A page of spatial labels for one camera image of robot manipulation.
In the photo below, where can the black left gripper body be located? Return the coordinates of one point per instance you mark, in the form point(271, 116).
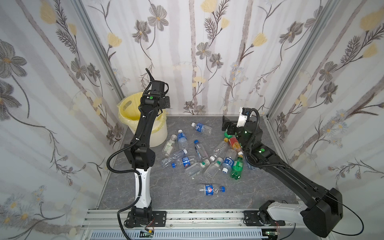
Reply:
point(163, 102)

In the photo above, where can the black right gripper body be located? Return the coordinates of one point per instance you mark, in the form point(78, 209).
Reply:
point(227, 124)

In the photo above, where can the clear bottle blue label white cap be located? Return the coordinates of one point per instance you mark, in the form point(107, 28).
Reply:
point(204, 129)
point(229, 160)

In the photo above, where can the clear bottle Pepsi label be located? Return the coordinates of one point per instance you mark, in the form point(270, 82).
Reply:
point(211, 189)

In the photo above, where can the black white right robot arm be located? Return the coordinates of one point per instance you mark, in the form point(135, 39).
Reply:
point(321, 209)

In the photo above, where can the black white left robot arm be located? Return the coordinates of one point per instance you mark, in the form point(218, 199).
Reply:
point(141, 158)

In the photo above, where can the red label bottle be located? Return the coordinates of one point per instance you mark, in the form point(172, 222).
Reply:
point(234, 143)

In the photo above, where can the small green bottle yellow cap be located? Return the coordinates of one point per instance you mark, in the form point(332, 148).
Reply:
point(227, 136)

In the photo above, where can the clear ribbed bottle white cap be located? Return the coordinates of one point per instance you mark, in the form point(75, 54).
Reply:
point(219, 150)

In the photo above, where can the clear bottle blue cap right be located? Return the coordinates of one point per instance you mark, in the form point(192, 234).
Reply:
point(249, 165)

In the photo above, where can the clear bottle blue label upright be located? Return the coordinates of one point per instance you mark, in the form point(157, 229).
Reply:
point(182, 140)

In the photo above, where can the crushed clear bottle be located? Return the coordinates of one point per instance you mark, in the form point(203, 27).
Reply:
point(168, 161)

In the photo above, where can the clear square bottle green band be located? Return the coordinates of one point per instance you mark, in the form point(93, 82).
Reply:
point(195, 169)

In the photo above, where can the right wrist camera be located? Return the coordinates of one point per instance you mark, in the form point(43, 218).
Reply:
point(243, 117)

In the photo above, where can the aluminium mounting rail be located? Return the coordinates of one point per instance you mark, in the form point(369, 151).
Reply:
point(227, 224)

